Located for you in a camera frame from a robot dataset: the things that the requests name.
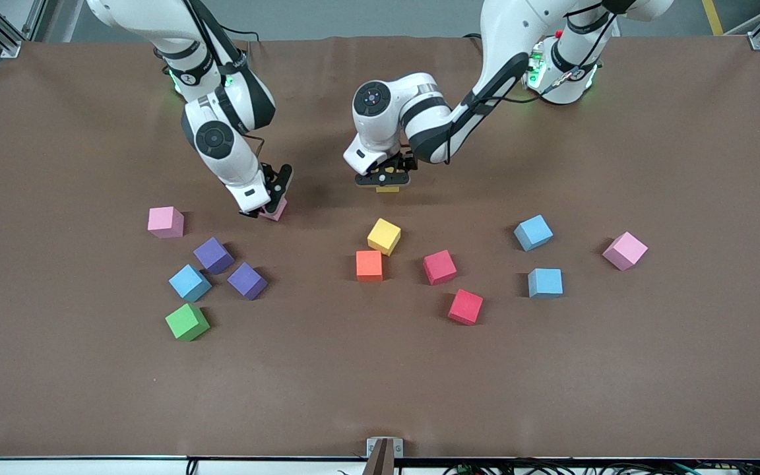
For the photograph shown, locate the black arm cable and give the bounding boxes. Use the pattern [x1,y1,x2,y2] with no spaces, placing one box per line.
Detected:
[443,13,618,166]
[182,0,267,166]

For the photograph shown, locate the blue foam cube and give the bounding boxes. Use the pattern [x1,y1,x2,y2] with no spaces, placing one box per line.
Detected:
[168,264,212,303]
[528,268,563,300]
[513,214,554,252]

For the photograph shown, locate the pink foam cube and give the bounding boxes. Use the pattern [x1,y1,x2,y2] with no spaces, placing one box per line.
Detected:
[602,231,649,271]
[259,197,288,222]
[148,206,185,239]

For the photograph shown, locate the black right base cable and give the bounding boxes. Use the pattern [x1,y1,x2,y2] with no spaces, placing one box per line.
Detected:
[218,25,262,43]

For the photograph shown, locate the small metal bracket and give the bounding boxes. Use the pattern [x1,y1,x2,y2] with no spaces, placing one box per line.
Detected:
[366,437,404,459]

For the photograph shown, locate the purple foam cube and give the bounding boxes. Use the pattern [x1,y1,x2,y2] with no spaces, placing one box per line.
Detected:
[193,237,235,275]
[227,262,269,301]

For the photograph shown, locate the orange foam cube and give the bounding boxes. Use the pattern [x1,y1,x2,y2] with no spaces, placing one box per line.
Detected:
[356,250,384,283]

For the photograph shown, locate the green foam cube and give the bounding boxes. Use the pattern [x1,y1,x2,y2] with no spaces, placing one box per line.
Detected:
[165,303,210,342]

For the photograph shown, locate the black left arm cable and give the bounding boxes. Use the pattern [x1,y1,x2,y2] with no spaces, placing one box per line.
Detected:
[443,13,618,166]

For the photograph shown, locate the brown table mat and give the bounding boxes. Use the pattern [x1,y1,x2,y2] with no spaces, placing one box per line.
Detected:
[0,34,760,460]

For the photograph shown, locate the red foam cube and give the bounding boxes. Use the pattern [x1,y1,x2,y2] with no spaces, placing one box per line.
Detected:
[423,249,458,286]
[447,288,484,326]

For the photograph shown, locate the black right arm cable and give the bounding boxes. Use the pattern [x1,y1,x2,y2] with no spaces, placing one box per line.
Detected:
[182,0,267,166]

